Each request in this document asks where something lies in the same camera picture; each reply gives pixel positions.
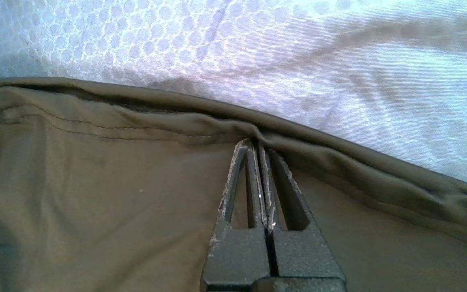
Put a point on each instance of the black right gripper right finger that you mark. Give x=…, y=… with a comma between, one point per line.
x=304, y=259

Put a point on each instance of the black printed t-shirt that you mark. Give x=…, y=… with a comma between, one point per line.
x=95, y=202

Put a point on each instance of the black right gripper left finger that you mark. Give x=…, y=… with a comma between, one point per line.
x=237, y=259

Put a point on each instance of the bed with blue sheet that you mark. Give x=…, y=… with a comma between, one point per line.
x=298, y=61

